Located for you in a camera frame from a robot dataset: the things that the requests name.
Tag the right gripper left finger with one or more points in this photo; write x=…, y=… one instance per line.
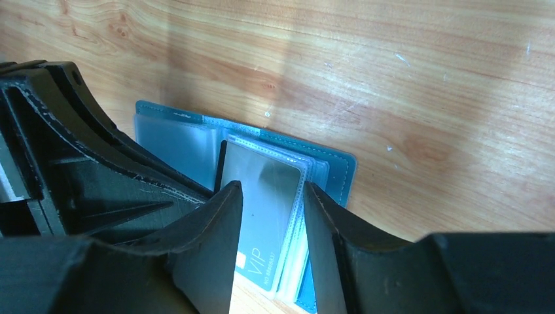
x=186, y=267

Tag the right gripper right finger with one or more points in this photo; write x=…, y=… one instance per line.
x=359, y=268

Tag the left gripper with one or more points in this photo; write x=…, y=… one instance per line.
x=66, y=169

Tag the teal leather card holder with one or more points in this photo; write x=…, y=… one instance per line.
x=194, y=145

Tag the grey VIP credit card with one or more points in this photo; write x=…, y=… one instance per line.
x=269, y=182

